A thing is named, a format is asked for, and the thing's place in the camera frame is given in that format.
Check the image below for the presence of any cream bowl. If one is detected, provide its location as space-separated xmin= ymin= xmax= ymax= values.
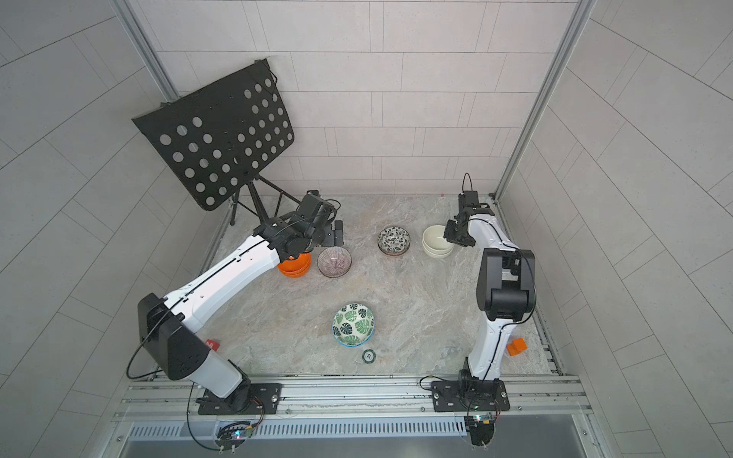
xmin=422 ymin=244 xmax=454 ymax=259
xmin=422 ymin=225 xmax=454 ymax=252

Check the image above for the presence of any orange bowl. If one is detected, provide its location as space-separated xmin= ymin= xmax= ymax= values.
xmin=278 ymin=253 xmax=311 ymax=278

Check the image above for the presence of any purple striped bowl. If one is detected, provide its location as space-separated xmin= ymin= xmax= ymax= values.
xmin=317 ymin=246 xmax=352 ymax=278

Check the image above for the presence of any black floral bowl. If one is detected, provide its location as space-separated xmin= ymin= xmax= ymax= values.
xmin=377 ymin=226 xmax=410 ymax=256

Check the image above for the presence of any small green leaf bowl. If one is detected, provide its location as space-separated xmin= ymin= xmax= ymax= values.
xmin=332 ymin=303 xmax=375 ymax=338

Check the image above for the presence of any large green leaf bowl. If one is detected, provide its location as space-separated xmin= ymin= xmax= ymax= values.
xmin=335 ymin=335 xmax=371 ymax=347

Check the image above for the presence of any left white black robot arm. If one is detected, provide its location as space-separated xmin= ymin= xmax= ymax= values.
xmin=137 ymin=190 xmax=343 ymax=405

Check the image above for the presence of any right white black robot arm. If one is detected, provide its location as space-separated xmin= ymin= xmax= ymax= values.
xmin=444 ymin=191 xmax=536 ymax=380

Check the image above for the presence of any black perforated music stand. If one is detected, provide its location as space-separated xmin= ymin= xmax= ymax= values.
xmin=133 ymin=59 xmax=295 ymax=221

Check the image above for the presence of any small orange block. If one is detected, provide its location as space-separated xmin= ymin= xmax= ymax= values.
xmin=506 ymin=338 xmax=528 ymax=357

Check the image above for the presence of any small green tape roll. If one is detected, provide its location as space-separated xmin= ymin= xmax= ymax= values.
xmin=362 ymin=349 xmax=376 ymax=364

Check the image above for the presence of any right circuit board connector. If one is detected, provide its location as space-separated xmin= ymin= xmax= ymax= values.
xmin=464 ymin=413 xmax=498 ymax=448

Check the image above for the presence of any circuit board connector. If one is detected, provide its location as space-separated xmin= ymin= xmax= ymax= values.
xmin=464 ymin=413 xmax=498 ymax=448
xmin=215 ymin=421 xmax=255 ymax=454

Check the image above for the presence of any left circuit board connector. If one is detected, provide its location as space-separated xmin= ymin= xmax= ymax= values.
xmin=215 ymin=421 xmax=255 ymax=454

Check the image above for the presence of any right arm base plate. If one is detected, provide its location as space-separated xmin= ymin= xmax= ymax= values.
xmin=431 ymin=379 xmax=511 ymax=415

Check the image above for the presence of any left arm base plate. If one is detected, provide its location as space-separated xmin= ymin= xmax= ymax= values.
xmin=196 ymin=384 xmax=284 ymax=416

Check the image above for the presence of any aluminium mounting rail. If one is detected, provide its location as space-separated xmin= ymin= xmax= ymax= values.
xmin=109 ymin=375 xmax=593 ymax=422

